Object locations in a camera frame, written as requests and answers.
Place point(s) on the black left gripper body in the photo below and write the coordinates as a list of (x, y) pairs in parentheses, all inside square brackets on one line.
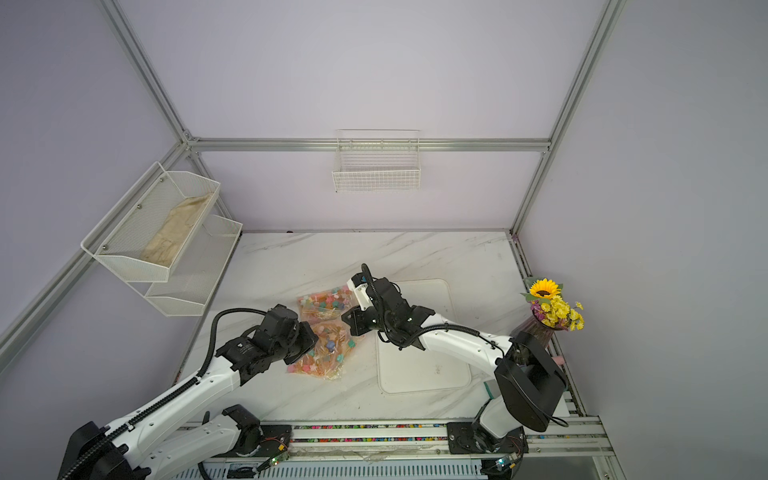
[(300, 343)]

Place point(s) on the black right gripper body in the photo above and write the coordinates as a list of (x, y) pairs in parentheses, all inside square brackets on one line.
[(372, 318)]

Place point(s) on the clear ziploc bag of candies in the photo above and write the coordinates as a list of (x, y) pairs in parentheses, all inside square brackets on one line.
[(331, 351)]

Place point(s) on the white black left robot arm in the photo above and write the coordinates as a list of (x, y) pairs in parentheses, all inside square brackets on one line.
[(146, 443)]

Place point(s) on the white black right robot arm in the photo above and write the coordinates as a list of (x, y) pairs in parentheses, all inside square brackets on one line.
[(531, 384)]

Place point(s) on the white plastic tray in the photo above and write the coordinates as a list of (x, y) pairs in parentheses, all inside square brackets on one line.
[(415, 371)]

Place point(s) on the dark glass vase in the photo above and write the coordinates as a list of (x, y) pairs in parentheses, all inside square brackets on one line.
[(535, 328)]

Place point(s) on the beige cloth in shelf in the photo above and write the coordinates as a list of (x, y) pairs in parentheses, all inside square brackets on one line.
[(166, 244)]

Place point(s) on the sunflower and yellow flower bouquet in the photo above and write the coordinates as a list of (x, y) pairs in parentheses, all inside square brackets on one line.
[(545, 297)]

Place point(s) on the white two-tier mesh shelf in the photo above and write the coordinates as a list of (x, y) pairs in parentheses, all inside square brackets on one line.
[(186, 287)]

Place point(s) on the white wire wall basket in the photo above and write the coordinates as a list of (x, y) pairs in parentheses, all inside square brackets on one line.
[(377, 160)]

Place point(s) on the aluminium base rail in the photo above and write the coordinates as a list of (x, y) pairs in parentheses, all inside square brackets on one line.
[(387, 450)]

